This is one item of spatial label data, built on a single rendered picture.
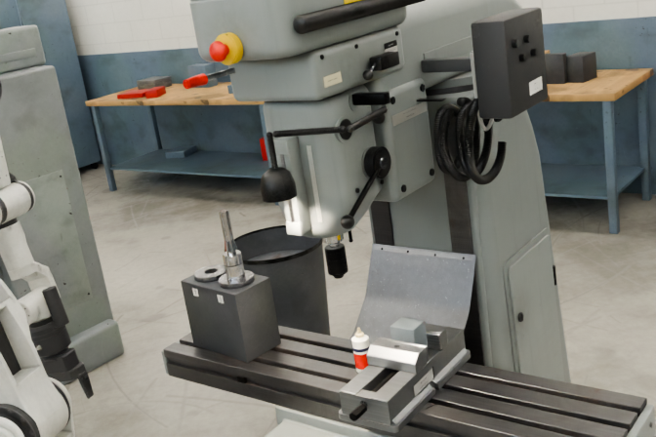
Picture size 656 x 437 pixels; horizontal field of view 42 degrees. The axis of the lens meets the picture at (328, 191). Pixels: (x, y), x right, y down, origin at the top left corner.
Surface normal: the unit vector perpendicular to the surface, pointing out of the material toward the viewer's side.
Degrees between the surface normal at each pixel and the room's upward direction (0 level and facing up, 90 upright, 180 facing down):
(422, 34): 90
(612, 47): 90
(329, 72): 90
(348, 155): 90
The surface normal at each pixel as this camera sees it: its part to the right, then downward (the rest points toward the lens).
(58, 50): 0.80, 0.05
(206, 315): -0.67, 0.29
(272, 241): 0.14, 0.19
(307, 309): 0.57, 0.22
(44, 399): 0.80, -0.43
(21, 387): 0.91, -0.22
